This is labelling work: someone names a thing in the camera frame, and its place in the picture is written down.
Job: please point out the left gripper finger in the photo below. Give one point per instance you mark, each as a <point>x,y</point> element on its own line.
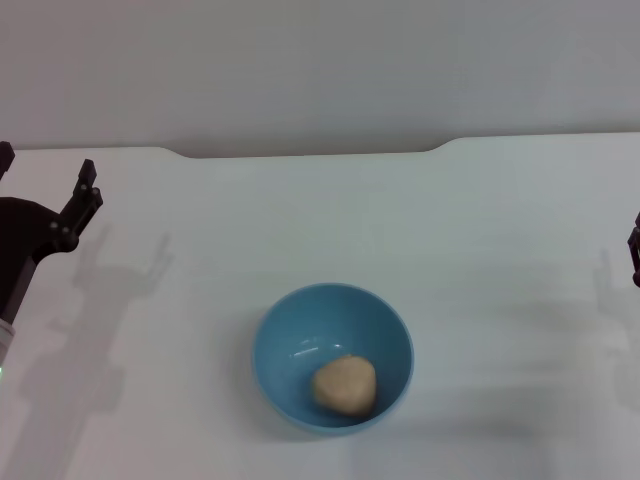
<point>82,200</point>
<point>5,156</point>

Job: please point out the blue ceramic bowl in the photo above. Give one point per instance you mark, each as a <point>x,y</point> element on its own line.
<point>310,360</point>

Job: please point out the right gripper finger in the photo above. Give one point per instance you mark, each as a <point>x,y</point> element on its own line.
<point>635,255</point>

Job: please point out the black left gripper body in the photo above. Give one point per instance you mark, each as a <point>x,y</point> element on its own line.
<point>22,240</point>

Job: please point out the beige egg yolk pastry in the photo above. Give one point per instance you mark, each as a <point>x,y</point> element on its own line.
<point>345,385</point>

